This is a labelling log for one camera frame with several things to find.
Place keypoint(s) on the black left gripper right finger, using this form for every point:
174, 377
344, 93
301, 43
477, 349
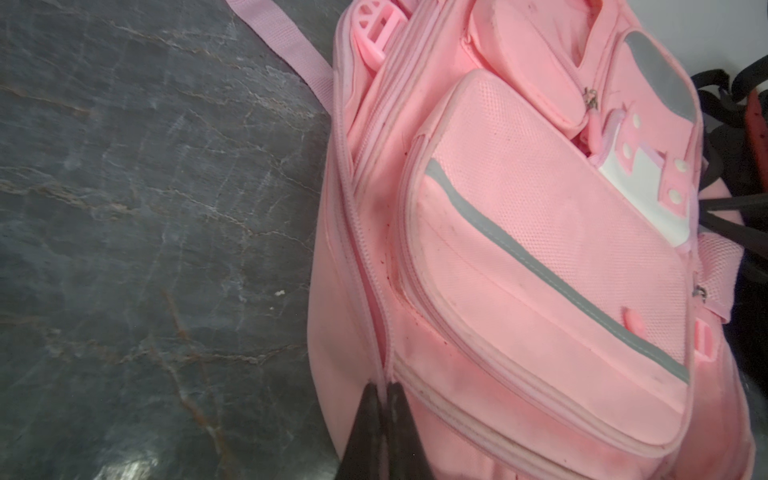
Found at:
406, 456

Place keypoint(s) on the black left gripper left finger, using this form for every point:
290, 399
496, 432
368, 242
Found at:
362, 456

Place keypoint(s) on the red backpack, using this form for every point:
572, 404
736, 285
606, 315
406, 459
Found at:
736, 151

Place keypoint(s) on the pink backpack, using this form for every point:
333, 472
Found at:
509, 227

